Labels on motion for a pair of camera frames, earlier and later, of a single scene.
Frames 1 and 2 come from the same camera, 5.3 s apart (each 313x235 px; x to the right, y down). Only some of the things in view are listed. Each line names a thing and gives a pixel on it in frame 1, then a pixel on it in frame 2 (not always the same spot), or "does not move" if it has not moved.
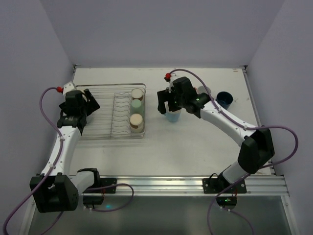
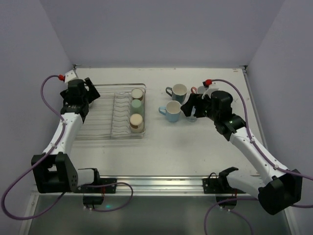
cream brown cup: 136,123 does not move
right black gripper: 165,99 → 198,107
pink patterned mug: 201,89 does not move
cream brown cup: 137,93 does not move
